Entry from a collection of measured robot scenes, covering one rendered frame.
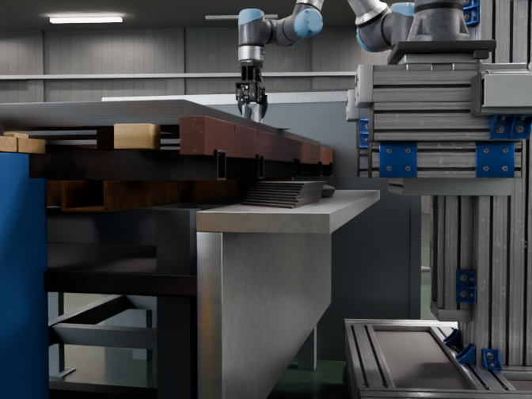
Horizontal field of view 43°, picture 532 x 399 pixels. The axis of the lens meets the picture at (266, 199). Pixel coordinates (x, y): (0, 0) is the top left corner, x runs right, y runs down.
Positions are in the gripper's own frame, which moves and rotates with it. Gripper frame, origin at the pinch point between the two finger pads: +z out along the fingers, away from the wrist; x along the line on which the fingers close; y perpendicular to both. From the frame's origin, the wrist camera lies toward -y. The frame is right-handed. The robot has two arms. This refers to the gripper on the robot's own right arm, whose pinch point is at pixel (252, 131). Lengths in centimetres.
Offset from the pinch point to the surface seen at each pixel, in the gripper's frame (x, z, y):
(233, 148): 17, 8, 82
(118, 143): 3, 8, 101
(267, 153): 17, 8, 54
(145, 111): 6, 3, 96
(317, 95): 10, -17, -63
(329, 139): 15, 0, -63
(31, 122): -15, 4, 96
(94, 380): -63, 86, -20
